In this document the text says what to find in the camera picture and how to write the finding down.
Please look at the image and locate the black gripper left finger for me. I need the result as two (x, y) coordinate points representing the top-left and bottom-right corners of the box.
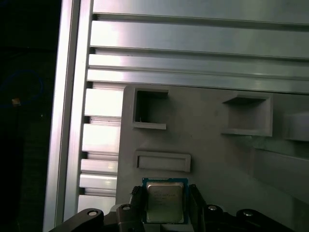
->
(43, 185), (147, 232)

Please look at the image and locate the silver CPU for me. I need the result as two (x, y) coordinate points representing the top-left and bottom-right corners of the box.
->
(141, 177), (189, 224)

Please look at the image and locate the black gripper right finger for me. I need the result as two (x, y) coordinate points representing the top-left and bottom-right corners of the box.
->
(188, 184), (290, 232)

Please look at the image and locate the blue network cable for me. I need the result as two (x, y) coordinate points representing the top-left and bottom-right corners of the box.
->
(0, 70), (45, 109)

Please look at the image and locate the grey parts rack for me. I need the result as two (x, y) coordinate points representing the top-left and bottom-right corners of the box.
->
(115, 86), (309, 232)

